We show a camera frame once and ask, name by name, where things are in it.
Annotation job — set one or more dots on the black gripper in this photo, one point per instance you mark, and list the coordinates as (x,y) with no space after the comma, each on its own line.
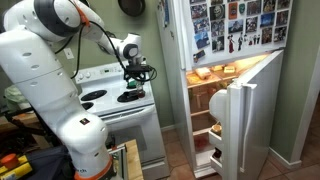
(137,76)

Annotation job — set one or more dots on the white fridge door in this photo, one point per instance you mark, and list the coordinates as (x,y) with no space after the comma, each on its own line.
(263,116)

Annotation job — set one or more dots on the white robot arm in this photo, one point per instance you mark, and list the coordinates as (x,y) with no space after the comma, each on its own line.
(40,83)

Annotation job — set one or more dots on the photo fridge magnet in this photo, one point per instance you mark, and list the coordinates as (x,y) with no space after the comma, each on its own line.
(202,40)
(283,4)
(280,34)
(282,18)
(217,28)
(218,44)
(267,35)
(198,11)
(267,20)
(201,25)
(251,25)
(269,6)
(235,26)
(253,8)

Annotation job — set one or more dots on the blue paper on fridge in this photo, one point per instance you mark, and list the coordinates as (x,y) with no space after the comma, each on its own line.
(165,11)

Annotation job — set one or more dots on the dark glass bottle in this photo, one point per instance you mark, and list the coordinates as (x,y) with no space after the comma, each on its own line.
(217,153)

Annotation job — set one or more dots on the skull face fridge magnet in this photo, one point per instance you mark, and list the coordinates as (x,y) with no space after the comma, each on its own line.
(217,12)

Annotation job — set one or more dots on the orange rectangular fridge magnet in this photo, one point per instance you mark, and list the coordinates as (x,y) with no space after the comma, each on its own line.
(233,10)

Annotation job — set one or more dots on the green mask fridge magnet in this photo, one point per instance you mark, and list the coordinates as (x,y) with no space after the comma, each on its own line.
(242,8)

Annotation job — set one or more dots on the black coil burner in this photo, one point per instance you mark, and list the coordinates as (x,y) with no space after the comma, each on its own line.
(87,106)
(126,97)
(94,95)

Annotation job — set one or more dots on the white electric stove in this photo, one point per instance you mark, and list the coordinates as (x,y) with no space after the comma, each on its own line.
(133,133)

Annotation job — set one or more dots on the orange food package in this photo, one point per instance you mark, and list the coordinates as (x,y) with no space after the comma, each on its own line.
(193,79)

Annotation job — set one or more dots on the bagged bread loaf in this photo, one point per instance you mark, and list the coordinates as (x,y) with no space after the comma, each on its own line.
(203,72)

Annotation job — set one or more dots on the orange black clamp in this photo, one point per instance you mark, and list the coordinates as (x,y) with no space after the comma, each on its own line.
(111,145)

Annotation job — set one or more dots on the small dark yellow magnet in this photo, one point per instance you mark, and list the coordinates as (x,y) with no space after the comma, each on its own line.
(199,56)

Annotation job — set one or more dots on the black frying pan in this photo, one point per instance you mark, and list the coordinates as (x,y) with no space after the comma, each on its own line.
(131,6)

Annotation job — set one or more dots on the wooden work table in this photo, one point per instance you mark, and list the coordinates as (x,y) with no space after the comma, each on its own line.
(134,163)

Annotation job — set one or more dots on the tan food package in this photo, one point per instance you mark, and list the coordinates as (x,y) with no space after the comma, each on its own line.
(217,68)

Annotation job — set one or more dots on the red produce in crisper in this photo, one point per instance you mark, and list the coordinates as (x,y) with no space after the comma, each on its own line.
(201,142)

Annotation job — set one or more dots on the gold lid jar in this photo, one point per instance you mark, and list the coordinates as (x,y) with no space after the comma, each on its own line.
(216,129)

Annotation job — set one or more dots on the yellow food box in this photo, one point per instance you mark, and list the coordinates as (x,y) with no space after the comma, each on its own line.
(229,69)

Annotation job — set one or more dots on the red dress lady magnet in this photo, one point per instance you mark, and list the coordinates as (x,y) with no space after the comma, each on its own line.
(231,45)

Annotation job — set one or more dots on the black metal bars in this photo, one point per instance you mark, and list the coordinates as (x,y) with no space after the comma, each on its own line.
(36,125)

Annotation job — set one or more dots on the black suit figure magnet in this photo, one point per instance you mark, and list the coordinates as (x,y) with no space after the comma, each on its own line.
(240,41)

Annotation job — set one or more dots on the white refrigerator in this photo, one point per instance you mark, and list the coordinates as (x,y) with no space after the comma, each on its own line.
(250,50)

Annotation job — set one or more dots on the dark blue bag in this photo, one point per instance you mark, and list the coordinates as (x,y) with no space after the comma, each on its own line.
(46,165)

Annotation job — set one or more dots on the small skeleton figures magnet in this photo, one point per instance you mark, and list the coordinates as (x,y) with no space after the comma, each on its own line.
(254,39)

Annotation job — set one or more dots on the green white cloth bundle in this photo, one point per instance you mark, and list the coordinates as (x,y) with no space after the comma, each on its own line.
(11,95)

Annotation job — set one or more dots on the yellow control box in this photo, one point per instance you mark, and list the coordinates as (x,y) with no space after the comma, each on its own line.
(20,170)

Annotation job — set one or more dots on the red stop button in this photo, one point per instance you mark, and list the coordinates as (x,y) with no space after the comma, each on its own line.
(10,160)

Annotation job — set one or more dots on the white wall switch plate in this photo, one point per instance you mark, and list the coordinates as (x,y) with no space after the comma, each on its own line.
(68,53)

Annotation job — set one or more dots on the aluminium frame base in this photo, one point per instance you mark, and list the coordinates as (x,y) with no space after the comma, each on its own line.
(121,160)

